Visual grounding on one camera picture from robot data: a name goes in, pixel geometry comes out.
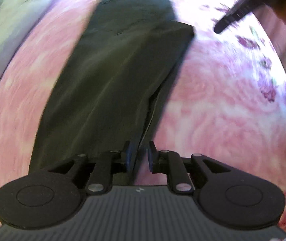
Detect dark grey jeans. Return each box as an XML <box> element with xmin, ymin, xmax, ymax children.
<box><xmin>29</xmin><ymin>0</ymin><xmax>194</xmax><ymax>184</ymax></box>

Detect pink rose blanket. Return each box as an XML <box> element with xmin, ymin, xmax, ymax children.
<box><xmin>0</xmin><ymin>0</ymin><xmax>286</xmax><ymax>231</ymax></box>

